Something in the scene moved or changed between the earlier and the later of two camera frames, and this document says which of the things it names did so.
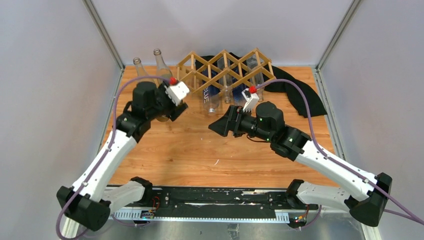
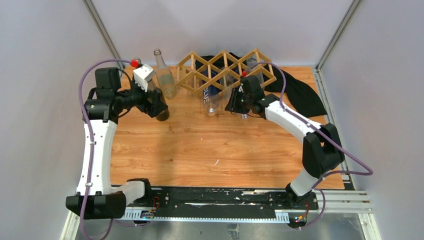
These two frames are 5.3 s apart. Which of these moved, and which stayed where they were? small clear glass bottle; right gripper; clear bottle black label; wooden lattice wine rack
Moved: right gripper
Stayed: wooden lattice wine rack; clear bottle black label; small clear glass bottle
